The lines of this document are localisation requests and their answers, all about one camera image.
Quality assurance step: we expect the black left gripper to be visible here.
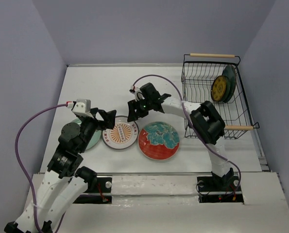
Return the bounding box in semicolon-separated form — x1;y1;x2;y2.
79;107;117;152

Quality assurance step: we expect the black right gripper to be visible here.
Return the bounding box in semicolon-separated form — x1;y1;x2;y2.
127;97;153;122

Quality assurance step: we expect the small yellow brown plate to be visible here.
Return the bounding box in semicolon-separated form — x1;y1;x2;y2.
211;75;231;102

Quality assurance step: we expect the dark teal blossom plate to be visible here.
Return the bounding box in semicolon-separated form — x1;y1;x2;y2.
222;65;237;103

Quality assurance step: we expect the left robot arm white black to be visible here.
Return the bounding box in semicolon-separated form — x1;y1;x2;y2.
4;108;117;233

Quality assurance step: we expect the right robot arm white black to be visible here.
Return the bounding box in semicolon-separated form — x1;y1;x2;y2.
128;83;234;190

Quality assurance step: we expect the white sunburst pattern plate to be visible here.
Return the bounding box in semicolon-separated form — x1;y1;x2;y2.
102;116;139;150

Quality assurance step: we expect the light green flower plate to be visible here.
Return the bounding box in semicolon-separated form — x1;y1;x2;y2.
72;118;102;151

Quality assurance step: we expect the red teal floral plate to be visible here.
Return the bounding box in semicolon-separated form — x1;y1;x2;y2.
137;121;180;161

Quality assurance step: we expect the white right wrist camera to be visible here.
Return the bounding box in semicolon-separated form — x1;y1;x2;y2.
129;85;144;101

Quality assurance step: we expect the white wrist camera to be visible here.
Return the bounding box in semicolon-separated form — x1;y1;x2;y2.
129;85;144;101
71;99;92;117

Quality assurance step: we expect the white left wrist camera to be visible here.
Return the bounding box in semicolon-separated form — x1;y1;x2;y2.
71;99;92;117

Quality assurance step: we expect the metal table rail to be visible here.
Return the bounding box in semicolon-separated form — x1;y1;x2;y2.
97;170;275;176

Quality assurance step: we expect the black wire dish rack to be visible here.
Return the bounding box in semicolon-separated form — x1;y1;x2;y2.
181;54;260;139

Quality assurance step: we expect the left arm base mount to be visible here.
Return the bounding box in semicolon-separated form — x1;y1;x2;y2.
73;177;112;204

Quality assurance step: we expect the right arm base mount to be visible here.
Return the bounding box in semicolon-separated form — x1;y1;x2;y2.
195;176;244;203

